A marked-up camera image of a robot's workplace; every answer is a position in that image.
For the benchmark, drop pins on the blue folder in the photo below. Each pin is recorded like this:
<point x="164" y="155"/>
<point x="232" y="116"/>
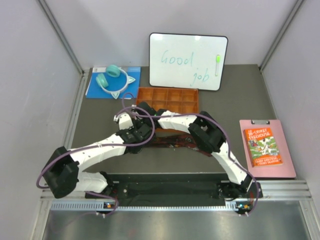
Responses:
<point x="95" y="92"/>

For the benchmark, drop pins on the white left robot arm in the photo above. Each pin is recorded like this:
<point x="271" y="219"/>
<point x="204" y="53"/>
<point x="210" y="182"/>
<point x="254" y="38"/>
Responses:
<point x="65" y="173"/>

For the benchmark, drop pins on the green whiteboard marker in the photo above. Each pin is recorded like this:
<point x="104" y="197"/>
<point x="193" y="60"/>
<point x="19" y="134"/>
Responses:
<point x="218" y="60"/>

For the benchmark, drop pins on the grey slotted cable duct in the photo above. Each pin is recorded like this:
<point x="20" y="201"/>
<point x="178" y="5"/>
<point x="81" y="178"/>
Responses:
<point x="104" y="206"/>

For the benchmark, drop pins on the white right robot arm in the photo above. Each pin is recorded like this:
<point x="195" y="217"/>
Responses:
<point x="208" y="136"/>

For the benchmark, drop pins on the red patterned necktie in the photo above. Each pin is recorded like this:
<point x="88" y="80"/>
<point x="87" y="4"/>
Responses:
<point x="176" y="141"/>

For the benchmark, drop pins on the orange wooden compartment tray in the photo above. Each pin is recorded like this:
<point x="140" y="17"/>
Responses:
<point x="175" y="100"/>

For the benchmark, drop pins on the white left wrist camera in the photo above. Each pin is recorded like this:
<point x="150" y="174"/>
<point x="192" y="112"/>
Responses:
<point x="123" y="120"/>

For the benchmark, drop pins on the white dry-erase board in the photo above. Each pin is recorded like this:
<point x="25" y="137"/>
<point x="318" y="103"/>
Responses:
<point x="186" y="60"/>

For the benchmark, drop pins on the teal cat-ear headphones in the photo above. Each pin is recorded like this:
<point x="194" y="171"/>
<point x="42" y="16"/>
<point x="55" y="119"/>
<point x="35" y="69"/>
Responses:
<point x="117" y="76"/>

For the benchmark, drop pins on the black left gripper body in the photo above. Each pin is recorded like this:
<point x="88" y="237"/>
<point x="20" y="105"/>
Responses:
<point x="131" y="129"/>

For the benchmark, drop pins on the orange treehouse book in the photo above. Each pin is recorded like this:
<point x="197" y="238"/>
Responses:
<point x="262" y="147"/>

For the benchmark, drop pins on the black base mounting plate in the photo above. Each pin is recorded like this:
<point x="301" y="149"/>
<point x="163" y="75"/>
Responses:
<point x="213" y="185"/>

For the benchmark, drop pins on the pink clipboard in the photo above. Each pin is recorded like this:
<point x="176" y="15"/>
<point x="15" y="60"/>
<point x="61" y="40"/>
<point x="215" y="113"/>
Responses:
<point x="284" y="171"/>

